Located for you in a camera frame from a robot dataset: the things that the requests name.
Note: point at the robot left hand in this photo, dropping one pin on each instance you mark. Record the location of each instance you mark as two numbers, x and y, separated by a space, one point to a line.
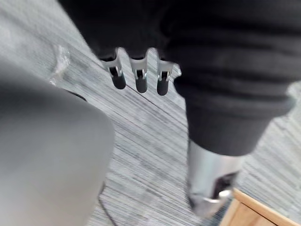
211 58

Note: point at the clear tape strip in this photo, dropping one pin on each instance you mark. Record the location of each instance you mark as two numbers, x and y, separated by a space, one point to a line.
59 63

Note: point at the light wooden furniture piece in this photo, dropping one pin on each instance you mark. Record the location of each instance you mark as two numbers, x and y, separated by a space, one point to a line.
256 212

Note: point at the silver robot left leg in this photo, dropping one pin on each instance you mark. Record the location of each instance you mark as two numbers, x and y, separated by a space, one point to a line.
47 146

